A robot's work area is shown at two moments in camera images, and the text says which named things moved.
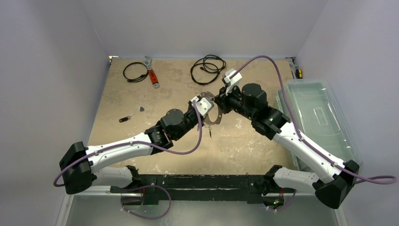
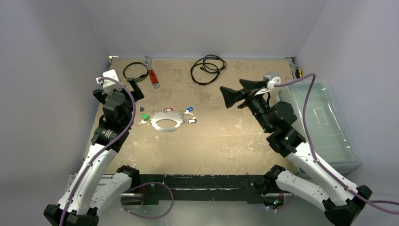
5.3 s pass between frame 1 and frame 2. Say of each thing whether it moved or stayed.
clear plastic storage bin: stayed
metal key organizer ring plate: moved
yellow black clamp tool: stayed
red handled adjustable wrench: stayed
